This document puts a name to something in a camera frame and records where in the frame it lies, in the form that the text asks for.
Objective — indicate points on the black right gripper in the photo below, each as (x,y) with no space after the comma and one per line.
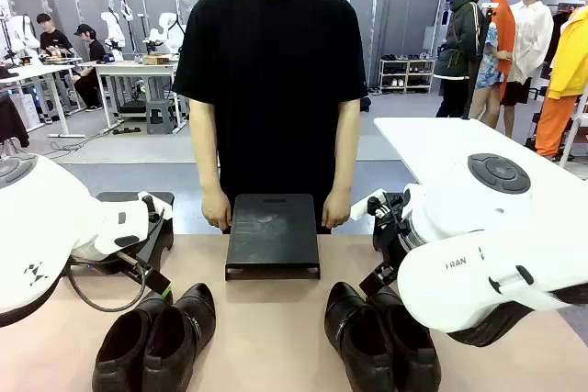
(390,275)

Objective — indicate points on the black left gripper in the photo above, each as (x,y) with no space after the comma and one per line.
(133,265)

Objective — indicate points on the black leather dress shoe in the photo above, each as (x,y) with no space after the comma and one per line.
(349,318)
(413,355)
(119,355)
(188,314)

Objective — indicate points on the person's right forearm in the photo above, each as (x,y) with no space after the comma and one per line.
(205,148)

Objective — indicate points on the person's left forearm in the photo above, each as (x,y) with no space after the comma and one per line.
(342,148)

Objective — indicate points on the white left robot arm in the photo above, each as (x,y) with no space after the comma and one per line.
(41,217)

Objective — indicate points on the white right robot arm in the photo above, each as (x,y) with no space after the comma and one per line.
(459,272)

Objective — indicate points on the seated person in black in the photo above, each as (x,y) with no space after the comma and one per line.
(94,54)
(55,38)

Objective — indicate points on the person in black t-shirt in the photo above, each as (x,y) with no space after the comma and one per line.
(271,66)

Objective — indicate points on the person's left hand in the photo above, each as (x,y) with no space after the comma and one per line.
(336,210)

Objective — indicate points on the person's right hand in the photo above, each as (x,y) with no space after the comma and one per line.
(217,210)

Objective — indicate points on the white board table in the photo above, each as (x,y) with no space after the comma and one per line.
(436,135)

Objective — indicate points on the grey step stool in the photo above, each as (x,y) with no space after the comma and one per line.
(160,116)

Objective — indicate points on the white shoe rack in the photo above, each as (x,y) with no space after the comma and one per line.
(406,75)

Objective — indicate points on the white desk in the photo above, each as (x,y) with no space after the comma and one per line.
(133,68)
(37,71)

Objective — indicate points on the cardboard box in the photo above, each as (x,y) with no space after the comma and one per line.
(156,59)

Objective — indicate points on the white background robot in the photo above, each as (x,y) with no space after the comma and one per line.
(20,36)
(114,29)
(167,31)

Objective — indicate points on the mannequin in blue floral shirt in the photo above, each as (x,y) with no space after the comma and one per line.
(489,57)

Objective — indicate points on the mannequin in dark green jacket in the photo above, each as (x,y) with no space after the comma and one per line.
(461,38)

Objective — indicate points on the mannequin in yellow hoodie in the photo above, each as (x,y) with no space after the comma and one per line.
(567,66)

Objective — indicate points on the figure in white shirt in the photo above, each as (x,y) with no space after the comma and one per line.
(533,38)

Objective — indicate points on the mannequin in orange shirt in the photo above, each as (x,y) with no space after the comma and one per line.
(503,20)

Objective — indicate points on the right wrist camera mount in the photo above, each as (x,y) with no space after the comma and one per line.
(367,209)

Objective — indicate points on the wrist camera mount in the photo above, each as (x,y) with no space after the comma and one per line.
(367,209)
(148,208)

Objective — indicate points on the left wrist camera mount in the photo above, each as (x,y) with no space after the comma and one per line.
(148,208)

